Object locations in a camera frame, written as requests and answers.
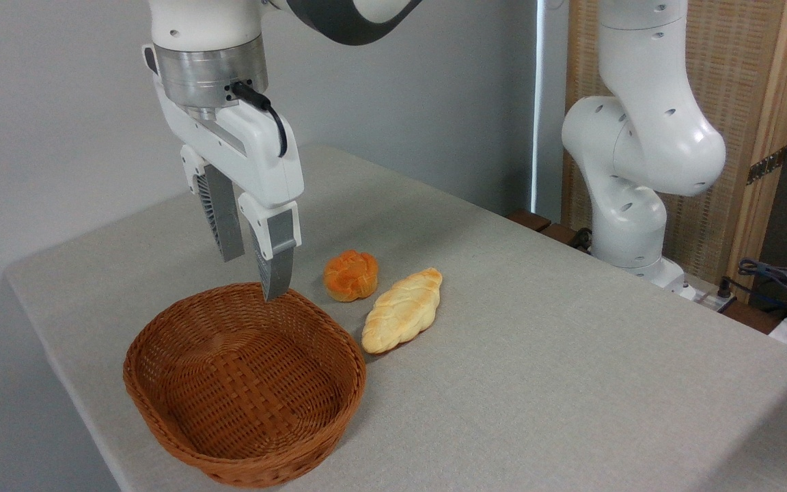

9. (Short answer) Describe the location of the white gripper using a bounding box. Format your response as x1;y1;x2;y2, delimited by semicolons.
153;72;305;303

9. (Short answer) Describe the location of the round orange bread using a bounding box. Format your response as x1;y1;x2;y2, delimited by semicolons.
323;250;380;303

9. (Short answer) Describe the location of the long braided bread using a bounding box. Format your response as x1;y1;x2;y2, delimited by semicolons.
361;267;443;355

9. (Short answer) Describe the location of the metal screen hinge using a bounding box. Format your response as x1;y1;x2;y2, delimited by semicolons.
747;146;787;185

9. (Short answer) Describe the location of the blue grey cable bundle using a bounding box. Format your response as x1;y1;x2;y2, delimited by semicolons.
737;258;787;316

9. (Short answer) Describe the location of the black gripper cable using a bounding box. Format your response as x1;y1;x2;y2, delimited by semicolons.
230;81;289;158

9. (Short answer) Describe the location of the brown wicker basket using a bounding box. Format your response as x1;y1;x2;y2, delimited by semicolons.
123;282;368;489

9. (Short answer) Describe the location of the grey vertical partition post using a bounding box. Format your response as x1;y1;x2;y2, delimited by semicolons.
532;0;570;223

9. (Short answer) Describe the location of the wooden woven screen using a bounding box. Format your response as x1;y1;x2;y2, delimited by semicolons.
563;0;787;305

